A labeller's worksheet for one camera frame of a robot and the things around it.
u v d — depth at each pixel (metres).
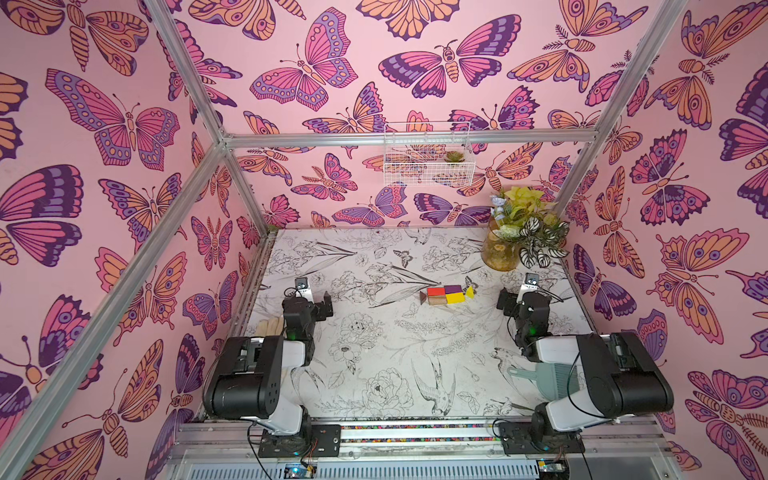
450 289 1.02
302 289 0.81
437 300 0.98
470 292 1.00
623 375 0.45
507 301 0.85
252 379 0.46
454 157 0.92
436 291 1.01
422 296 0.99
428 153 0.95
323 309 0.84
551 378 0.83
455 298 1.00
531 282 0.79
